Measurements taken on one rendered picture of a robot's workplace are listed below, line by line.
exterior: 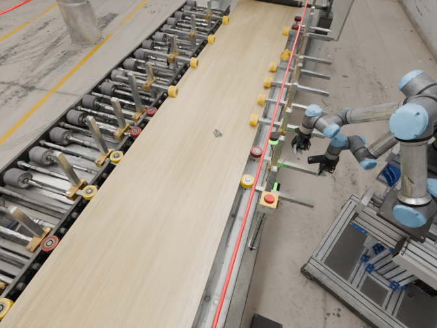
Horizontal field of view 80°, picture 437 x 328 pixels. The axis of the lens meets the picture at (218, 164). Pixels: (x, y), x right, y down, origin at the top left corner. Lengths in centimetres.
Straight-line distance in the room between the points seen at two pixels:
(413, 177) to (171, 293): 112
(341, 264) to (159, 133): 165
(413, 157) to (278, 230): 150
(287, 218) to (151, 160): 142
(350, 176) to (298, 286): 133
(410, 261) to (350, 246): 84
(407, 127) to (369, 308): 143
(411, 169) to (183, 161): 116
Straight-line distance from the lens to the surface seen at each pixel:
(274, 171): 137
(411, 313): 242
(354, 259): 235
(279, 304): 227
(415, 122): 114
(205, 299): 158
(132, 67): 270
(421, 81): 155
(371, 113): 139
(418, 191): 131
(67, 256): 150
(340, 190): 292
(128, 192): 157
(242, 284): 152
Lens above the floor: 217
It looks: 51 degrees down
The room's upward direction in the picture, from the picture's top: 3 degrees clockwise
